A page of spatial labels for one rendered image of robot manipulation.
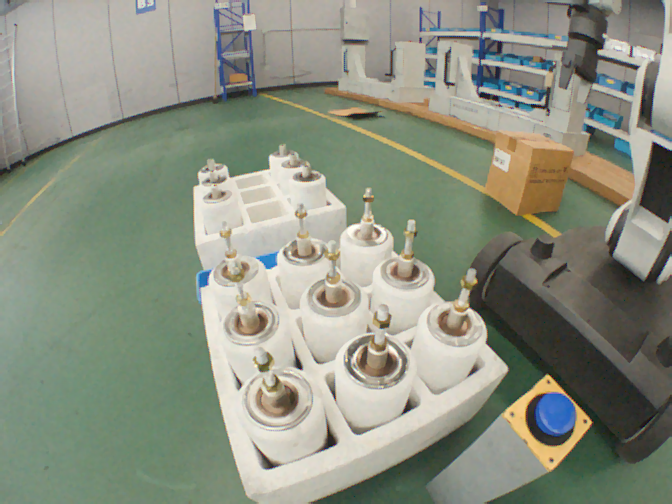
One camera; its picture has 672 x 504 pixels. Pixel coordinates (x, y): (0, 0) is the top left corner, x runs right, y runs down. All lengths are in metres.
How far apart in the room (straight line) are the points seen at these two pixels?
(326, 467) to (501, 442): 0.19
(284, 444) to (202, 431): 0.32
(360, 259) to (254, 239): 0.32
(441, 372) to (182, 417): 0.49
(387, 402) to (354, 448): 0.08
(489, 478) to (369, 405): 0.16
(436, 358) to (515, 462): 0.17
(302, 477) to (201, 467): 0.27
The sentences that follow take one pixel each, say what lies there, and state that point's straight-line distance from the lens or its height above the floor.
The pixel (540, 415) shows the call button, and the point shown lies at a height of 0.33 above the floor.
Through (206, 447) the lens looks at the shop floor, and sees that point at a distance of 0.62.
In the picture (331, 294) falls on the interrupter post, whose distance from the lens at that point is 0.40.
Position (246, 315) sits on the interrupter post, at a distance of 0.38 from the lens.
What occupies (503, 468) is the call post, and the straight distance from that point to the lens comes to 0.33.
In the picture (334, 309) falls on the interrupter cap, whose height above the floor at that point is 0.25.
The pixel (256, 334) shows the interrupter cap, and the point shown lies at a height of 0.25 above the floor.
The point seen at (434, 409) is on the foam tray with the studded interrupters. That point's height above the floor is 0.18.
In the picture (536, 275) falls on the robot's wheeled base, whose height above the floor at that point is 0.20.
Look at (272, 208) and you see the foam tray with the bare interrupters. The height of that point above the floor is 0.16.
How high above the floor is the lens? 0.54
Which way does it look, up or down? 36 degrees down
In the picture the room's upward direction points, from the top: 2 degrees counter-clockwise
